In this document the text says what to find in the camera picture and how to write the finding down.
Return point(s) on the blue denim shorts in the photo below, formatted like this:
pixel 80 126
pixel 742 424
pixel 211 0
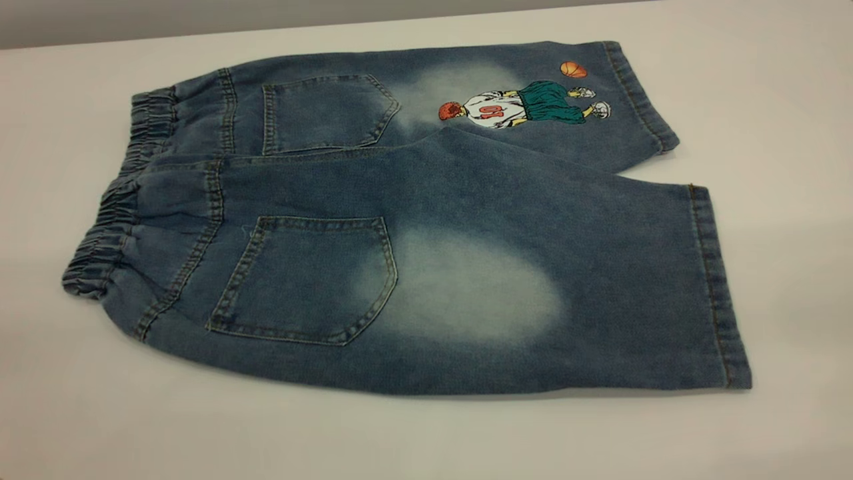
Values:
pixel 466 200

